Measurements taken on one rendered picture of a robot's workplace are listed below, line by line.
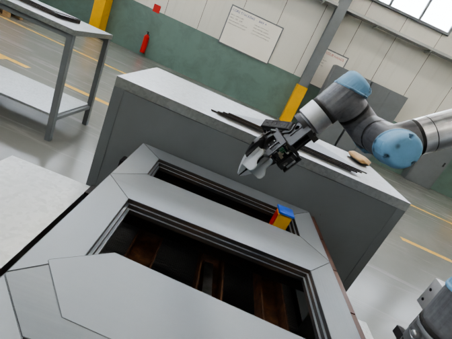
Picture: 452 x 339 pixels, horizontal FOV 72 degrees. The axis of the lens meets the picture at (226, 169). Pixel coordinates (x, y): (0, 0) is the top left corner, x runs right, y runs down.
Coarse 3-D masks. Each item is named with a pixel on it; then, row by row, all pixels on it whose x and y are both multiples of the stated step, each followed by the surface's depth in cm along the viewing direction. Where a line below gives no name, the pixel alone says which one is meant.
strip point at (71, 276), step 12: (48, 264) 57; (60, 264) 58; (72, 264) 59; (84, 264) 60; (96, 264) 61; (60, 276) 56; (72, 276) 57; (84, 276) 58; (60, 288) 54; (72, 288) 55; (84, 288) 56; (60, 300) 52; (72, 300) 53
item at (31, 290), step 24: (168, 168) 118; (216, 192) 120; (120, 216) 81; (144, 216) 86; (168, 216) 88; (216, 240) 89; (264, 264) 90; (288, 264) 91; (24, 288) 51; (48, 288) 53; (312, 288) 86; (24, 312) 48; (48, 312) 49; (312, 312) 79; (24, 336) 45; (48, 336) 46; (72, 336) 48; (96, 336) 49
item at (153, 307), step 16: (144, 288) 61; (160, 288) 63; (176, 288) 65; (144, 304) 58; (160, 304) 59; (176, 304) 61; (128, 320) 54; (144, 320) 55; (160, 320) 56; (112, 336) 50; (128, 336) 51; (144, 336) 52; (160, 336) 53
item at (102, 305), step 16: (112, 272) 61; (128, 272) 63; (144, 272) 65; (96, 288) 57; (112, 288) 58; (128, 288) 60; (80, 304) 53; (96, 304) 54; (112, 304) 55; (128, 304) 57; (80, 320) 50; (96, 320) 51; (112, 320) 52
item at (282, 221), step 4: (280, 216) 112; (284, 216) 112; (276, 220) 113; (280, 220) 113; (284, 220) 113; (288, 220) 112; (272, 224) 114; (276, 224) 113; (280, 224) 113; (284, 224) 113; (288, 224) 113; (280, 228) 114; (284, 228) 114
